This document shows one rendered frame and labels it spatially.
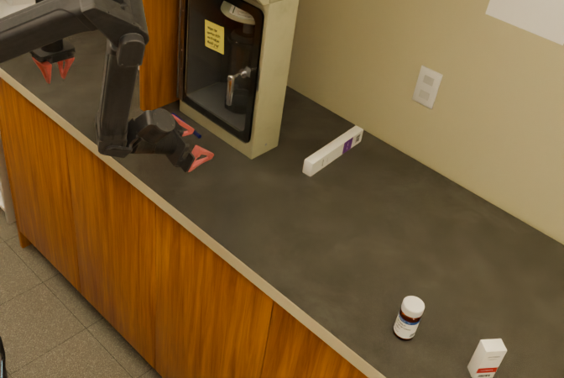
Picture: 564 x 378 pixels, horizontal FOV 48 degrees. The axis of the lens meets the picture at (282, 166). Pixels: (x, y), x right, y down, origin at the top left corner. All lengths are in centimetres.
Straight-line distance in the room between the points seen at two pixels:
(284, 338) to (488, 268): 53
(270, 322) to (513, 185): 77
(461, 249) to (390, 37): 65
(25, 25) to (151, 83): 92
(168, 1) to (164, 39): 11
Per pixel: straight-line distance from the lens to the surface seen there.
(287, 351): 161
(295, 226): 160
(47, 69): 178
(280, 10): 161
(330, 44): 204
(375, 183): 180
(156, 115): 136
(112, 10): 102
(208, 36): 175
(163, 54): 192
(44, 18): 104
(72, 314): 263
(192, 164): 146
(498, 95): 177
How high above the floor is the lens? 201
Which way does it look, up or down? 37 degrees down
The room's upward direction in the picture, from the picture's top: 9 degrees clockwise
